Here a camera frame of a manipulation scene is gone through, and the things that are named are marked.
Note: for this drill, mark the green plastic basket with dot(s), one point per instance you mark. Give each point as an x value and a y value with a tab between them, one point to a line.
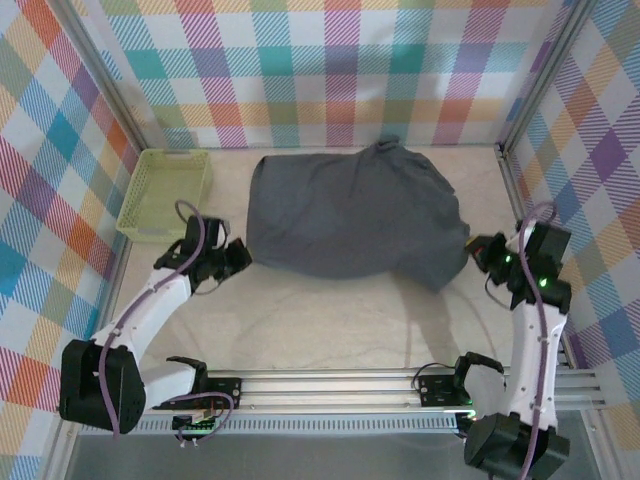
165	200

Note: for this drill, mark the grey t-shirt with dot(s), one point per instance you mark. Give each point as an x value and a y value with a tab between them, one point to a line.
350	220

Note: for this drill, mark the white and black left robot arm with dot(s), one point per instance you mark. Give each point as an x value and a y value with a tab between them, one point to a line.
145	310

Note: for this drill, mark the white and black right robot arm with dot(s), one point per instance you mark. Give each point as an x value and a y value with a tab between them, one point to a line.
535	360

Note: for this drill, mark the circuit board with green light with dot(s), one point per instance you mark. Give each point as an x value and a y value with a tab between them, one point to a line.
467	415
197	426

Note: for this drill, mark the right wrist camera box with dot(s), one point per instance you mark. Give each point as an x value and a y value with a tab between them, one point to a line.
515	240

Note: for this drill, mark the aluminium side rail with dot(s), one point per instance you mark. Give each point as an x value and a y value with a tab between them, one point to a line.
122	260
515	195

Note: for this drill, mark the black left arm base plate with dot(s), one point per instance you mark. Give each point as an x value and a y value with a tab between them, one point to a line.
230	392

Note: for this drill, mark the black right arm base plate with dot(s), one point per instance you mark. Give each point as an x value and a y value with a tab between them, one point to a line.
435	390

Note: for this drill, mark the aluminium mounting rail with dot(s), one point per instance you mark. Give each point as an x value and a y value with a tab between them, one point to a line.
325	390

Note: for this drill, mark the aluminium corner post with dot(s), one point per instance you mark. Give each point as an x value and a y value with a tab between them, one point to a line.
108	75
545	75

